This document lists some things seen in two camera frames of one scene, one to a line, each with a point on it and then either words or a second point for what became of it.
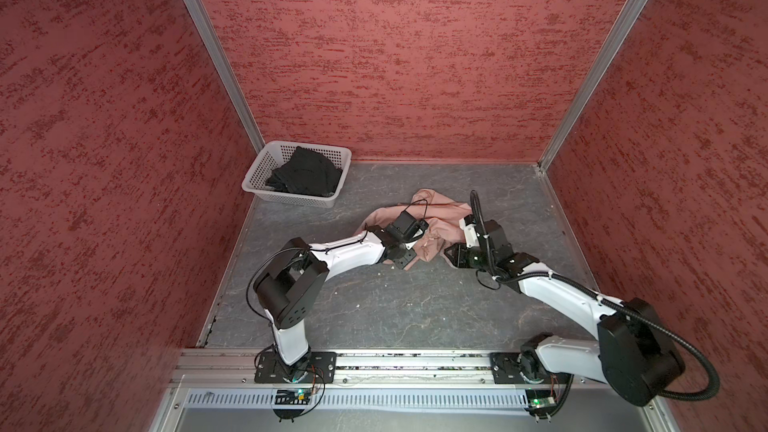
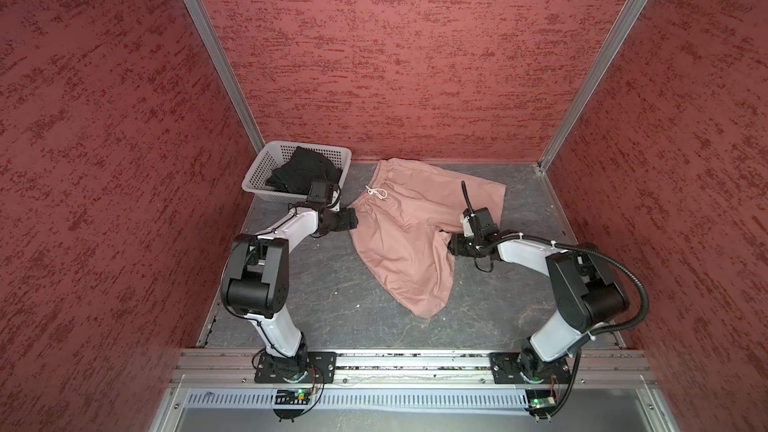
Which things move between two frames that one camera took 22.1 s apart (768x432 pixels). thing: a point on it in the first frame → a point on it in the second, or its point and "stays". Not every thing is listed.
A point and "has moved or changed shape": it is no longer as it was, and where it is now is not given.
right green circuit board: x=540 y=398 stays
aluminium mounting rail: x=235 y=369 stays
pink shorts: x=443 y=218 has moved or changed shape
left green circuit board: x=293 y=397 stays
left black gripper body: x=401 y=251 → x=338 y=221
